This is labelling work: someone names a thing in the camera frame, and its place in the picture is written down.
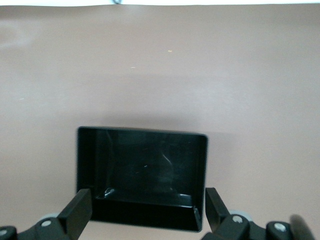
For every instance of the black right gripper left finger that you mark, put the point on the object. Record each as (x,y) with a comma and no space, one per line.
(75,215)

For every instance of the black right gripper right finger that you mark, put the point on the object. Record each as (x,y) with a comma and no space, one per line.
(217,215)

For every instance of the black rectangular plastic box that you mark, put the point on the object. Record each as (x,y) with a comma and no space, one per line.
(140,162)

